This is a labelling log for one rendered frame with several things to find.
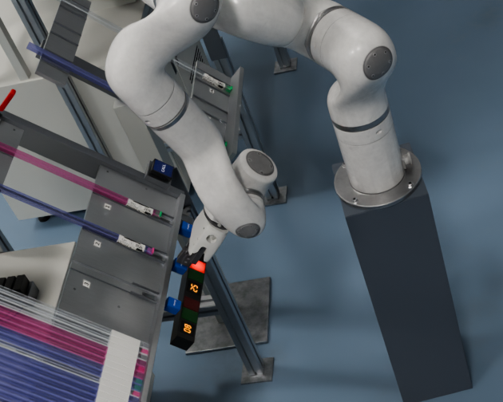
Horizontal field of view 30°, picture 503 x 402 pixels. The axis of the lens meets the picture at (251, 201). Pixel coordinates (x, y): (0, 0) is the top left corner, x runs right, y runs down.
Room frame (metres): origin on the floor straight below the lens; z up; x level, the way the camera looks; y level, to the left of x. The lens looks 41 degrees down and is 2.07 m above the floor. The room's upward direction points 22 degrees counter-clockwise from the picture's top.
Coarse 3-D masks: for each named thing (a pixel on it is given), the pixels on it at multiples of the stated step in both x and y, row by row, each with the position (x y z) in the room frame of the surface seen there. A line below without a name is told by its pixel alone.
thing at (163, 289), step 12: (180, 204) 1.65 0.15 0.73; (180, 216) 1.62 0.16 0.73; (168, 240) 1.56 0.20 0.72; (168, 252) 1.51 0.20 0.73; (168, 264) 1.48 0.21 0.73; (168, 276) 1.45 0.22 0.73; (156, 300) 1.40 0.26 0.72; (156, 312) 1.36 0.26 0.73; (156, 324) 1.33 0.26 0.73; (156, 336) 1.30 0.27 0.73; (144, 384) 1.19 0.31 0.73; (144, 396) 1.17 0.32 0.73
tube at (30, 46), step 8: (32, 48) 1.89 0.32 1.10; (40, 48) 1.90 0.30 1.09; (48, 56) 1.88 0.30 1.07; (56, 56) 1.89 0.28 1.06; (64, 64) 1.87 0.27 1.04; (72, 64) 1.88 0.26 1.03; (80, 72) 1.87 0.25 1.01; (88, 72) 1.88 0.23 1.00; (96, 80) 1.86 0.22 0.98; (104, 80) 1.87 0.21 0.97; (104, 88) 1.86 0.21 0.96
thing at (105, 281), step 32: (96, 192) 1.65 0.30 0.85; (128, 192) 1.67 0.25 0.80; (160, 192) 1.70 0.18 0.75; (96, 224) 1.56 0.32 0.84; (128, 224) 1.58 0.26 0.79; (160, 224) 1.60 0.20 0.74; (96, 256) 1.48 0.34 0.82; (128, 256) 1.50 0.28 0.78; (160, 256) 1.52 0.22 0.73; (64, 288) 1.39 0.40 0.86; (96, 288) 1.40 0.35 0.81; (128, 288) 1.42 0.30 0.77; (96, 320) 1.33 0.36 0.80; (128, 320) 1.34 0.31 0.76
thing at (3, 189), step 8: (0, 184) 1.60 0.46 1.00; (8, 192) 1.58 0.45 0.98; (16, 192) 1.59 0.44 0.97; (24, 200) 1.58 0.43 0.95; (32, 200) 1.58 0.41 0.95; (40, 200) 1.58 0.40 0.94; (40, 208) 1.57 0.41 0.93; (48, 208) 1.56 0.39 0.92; (56, 208) 1.57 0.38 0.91; (64, 216) 1.56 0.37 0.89; (72, 216) 1.56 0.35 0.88; (80, 224) 1.55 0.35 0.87; (88, 224) 1.55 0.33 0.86; (96, 232) 1.54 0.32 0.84; (104, 232) 1.54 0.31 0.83; (112, 232) 1.54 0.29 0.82
